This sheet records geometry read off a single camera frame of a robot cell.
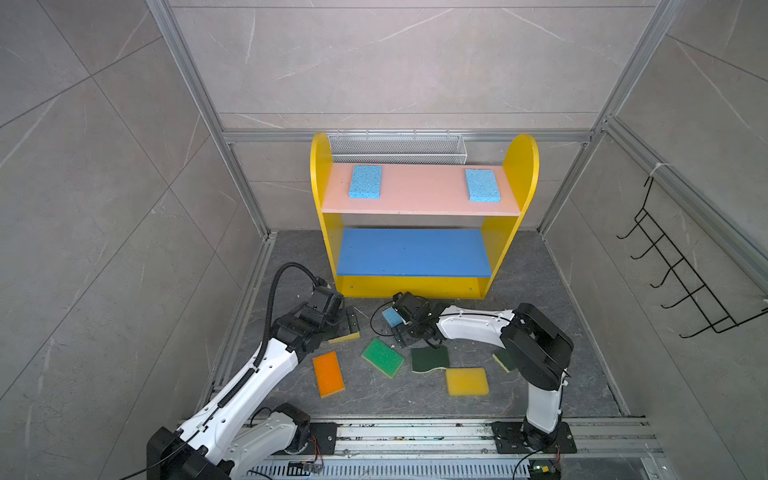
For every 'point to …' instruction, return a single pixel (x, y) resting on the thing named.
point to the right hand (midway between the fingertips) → (406, 328)
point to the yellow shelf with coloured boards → (433, 263)
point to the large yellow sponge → (467, 381)
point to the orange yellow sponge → (328, 374)
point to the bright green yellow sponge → (383, 357)
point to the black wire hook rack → (717, 316)
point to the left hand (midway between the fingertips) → (342, 313)
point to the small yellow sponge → (345, 338)
